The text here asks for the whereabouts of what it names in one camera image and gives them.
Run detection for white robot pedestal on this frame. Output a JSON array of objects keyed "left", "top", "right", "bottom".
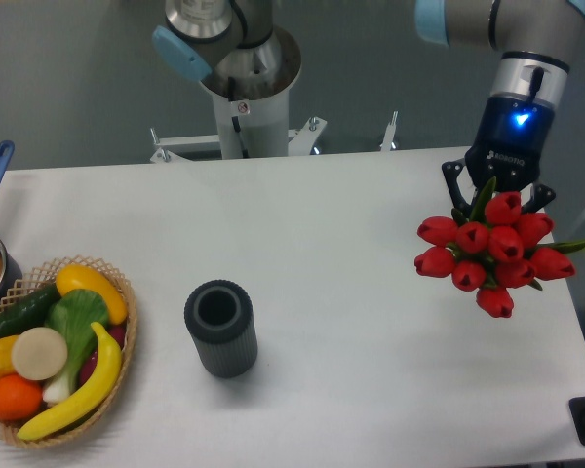
[{"left": 202, "top": 26, "right": 301, "bottom": 159}]

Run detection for yellow squash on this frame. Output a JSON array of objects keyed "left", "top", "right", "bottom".
[{"left": 55, "top": 264, "right": 128, "bottom": 326}]

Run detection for green cucumber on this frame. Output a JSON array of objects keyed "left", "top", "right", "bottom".
[{"left": 0, "top": 283, "right": 60, "bottom": 338}]

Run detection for red tulip bouquet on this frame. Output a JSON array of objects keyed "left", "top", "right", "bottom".
[{"left": 413, "top": 178, "right": 585, "bottom": 318}]

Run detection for dark red vegetable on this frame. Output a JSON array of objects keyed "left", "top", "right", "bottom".
[{"left": 78, "top": 325, "right": 126, "bottom": 387}]

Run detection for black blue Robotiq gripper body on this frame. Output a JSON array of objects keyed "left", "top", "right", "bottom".
[{"left": 465, "top": 97, "right": 555, "bottom": 192}]

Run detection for green bok choy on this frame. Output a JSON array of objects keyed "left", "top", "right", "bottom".
[{"left": 43, "top": 289, "right": 109, "bottom": 406}]

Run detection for orange fruit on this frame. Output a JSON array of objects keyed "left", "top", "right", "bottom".
[{"left": 0, "top": 373, "right": 42, "bottom": 421}]

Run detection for white metal base frame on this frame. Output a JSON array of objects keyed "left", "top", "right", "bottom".
[{"left": 150, "top": 110, "right": 399, "bottom": 163}]

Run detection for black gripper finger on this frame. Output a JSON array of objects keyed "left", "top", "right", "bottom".
[
  {"left": 442, "top": 160, "right": 477, "bottom": 211},
  {"left": 522, "top": 182, "right": 556, "bottom": 214}
]

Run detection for dark grey ribbed vase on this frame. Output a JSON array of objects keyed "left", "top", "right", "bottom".
[{"left": 184, "top": 279, "right": 258, "bottom": 378}]

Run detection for woven wicker basket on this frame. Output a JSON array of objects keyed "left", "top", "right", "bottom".
[{"left": 0, "top": 255, "right": 137, "bottom": 449}]

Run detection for beige round disc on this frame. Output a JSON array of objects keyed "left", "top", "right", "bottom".
[{"left": 11, "top": 327, "right": 68, "bottom": 381}]

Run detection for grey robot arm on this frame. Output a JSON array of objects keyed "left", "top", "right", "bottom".
[{"left": 152, "top": 1, "right": 585, "bottom": 217}]

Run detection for yellow banana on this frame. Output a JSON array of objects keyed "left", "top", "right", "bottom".
[{"left": 17, "top": 322, "right": 122, "bottom": 442}]

